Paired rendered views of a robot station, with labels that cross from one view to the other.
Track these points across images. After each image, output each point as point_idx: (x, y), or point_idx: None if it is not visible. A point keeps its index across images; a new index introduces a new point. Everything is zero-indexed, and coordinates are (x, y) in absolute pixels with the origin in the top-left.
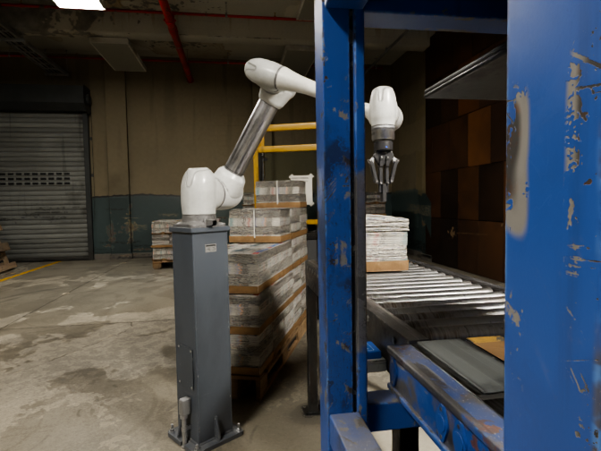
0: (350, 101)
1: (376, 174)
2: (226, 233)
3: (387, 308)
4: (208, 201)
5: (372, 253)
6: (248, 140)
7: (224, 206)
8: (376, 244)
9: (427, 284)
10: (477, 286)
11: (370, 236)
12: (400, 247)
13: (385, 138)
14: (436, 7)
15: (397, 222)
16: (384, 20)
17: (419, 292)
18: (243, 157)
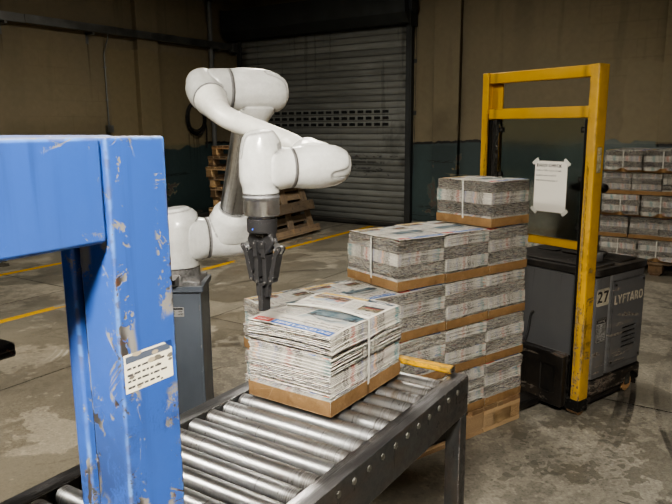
0: None
1: (249, 267)
2: (199, 294)
3: (65, 485)
4: (174, 254)
5: (284, 377)
6: (228, 171)
7: (217, 255)
8: (290, 365)
9: (255, 459)
10: (289, 494)
11: (282, 351)
12: (321, 378)
13: (248, 216)
14: None
15: (315, 339)
16: None
17: (187, 471)
18: (230, 194)
